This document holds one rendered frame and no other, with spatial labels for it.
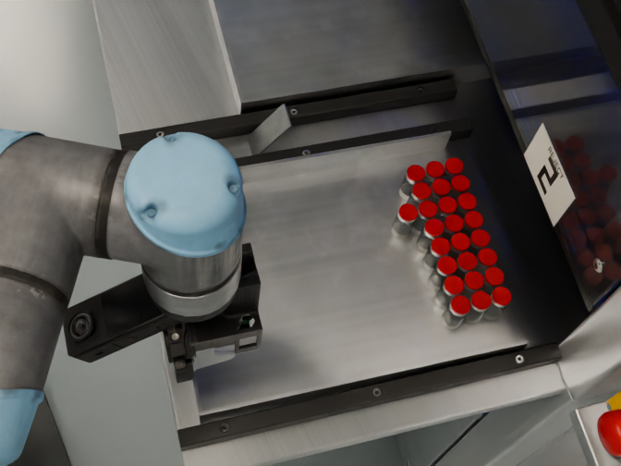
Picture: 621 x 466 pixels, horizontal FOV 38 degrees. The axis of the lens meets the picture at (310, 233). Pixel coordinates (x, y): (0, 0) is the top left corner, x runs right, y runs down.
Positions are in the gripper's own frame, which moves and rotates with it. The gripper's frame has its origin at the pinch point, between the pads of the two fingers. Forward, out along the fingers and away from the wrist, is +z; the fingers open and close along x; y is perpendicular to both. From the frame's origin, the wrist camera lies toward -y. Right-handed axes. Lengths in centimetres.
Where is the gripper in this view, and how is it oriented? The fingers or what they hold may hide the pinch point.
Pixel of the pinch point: (176, 360)
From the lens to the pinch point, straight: 89.0
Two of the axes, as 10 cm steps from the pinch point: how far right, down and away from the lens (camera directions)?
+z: -0.9, 4.4, 8.9
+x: -2.5, -8.8, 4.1
